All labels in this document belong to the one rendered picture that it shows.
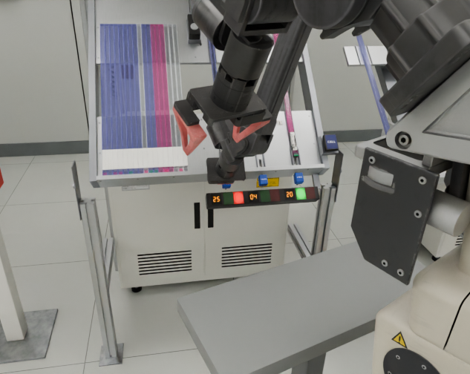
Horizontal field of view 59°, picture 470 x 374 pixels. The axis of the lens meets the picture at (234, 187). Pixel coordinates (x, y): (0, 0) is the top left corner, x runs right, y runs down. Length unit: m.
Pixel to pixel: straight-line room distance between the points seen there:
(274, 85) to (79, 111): 2.41
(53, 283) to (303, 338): 1.38
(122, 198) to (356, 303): 0.94
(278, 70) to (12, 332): 1.34
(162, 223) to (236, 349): 0.88
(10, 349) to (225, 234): 0.89
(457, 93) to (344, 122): 3.20
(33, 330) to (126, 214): 0.57
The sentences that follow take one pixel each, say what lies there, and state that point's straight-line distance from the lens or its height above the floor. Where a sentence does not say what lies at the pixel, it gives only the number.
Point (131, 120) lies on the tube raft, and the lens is 1.26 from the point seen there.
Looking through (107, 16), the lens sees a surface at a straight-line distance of 1.48.
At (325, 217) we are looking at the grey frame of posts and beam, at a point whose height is 0.53.
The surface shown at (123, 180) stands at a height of 0.71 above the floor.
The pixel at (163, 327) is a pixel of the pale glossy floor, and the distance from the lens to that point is 1.73.
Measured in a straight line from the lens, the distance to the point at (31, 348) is 1.77.
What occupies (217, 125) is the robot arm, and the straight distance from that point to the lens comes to 1.03.
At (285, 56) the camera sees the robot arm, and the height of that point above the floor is 1.08.
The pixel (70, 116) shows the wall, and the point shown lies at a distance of 3.24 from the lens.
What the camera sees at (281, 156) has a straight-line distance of 1.27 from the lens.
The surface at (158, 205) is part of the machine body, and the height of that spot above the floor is 0.45.
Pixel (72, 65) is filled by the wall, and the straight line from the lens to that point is 3.14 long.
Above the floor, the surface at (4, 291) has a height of 0.25.
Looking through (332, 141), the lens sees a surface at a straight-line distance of 1.29.
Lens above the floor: 1.24
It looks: 27 degrees down
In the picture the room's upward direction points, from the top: 2 degrees clockwise
